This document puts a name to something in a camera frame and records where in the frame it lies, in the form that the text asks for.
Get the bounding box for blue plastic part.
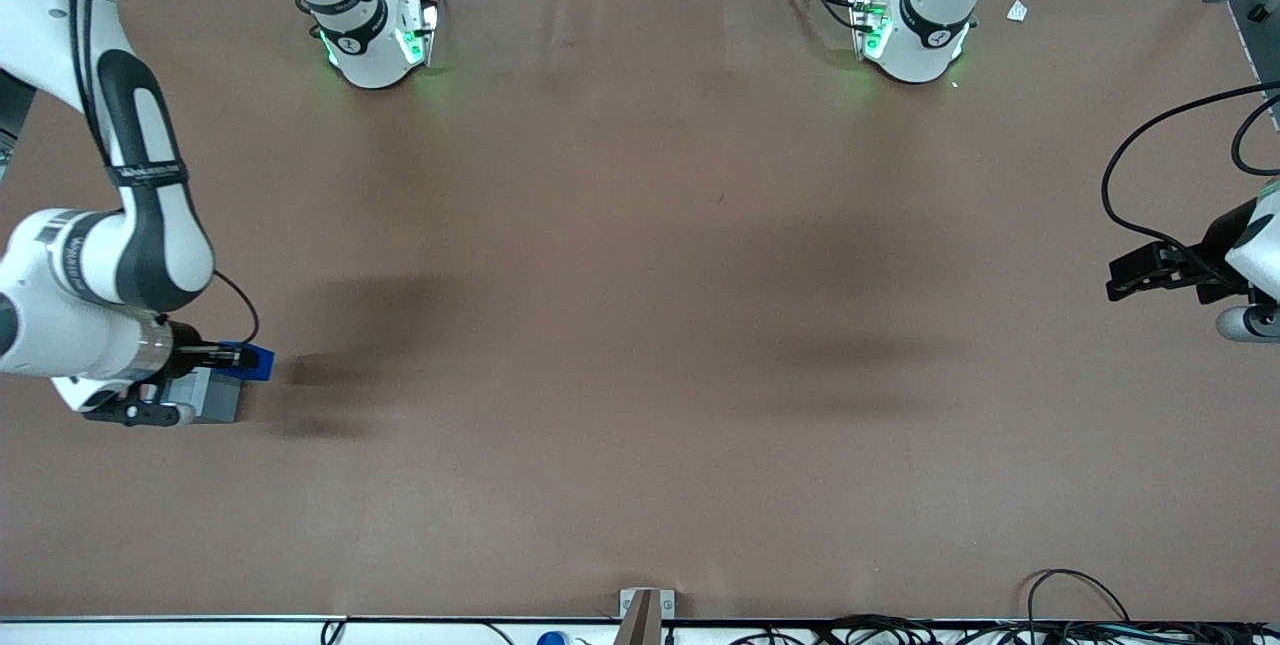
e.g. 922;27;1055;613
220;341;275;384

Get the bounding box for short black looped cable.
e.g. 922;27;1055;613
1231;93;1280;177

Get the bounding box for metal bracket with brown post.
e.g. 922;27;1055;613
619;587;677;645

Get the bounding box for white table edge rail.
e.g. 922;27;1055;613
0;616;1280;645

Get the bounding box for black arched cable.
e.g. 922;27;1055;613
1027;568;1132;626

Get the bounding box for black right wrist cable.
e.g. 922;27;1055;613
212;269;261;348

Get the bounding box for gray square base block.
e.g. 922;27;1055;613
160;365;245;425

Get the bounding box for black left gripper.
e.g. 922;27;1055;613
1106;197;1263;306

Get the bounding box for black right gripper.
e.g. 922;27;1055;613
160;321;251;386

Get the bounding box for black cable tangle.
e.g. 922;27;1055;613
728;613;1280;645

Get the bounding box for brown paper table cover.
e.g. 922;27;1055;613
0;0;1280;622

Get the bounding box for long black left wrist cable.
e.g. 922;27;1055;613
1101;81;1280;271

